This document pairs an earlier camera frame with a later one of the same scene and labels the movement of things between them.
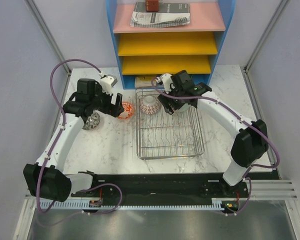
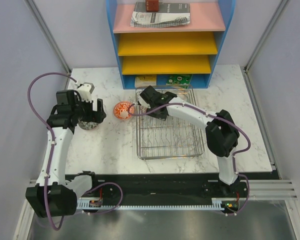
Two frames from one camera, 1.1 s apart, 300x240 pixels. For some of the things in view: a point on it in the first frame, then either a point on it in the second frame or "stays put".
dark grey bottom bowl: [93, 121] stays put
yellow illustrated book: [144, 81] stays put
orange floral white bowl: [128, 112] stays put
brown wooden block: [152, 5] stays put
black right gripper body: [177, 102] → [160, 116]
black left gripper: [114, 110] → [98, 116]
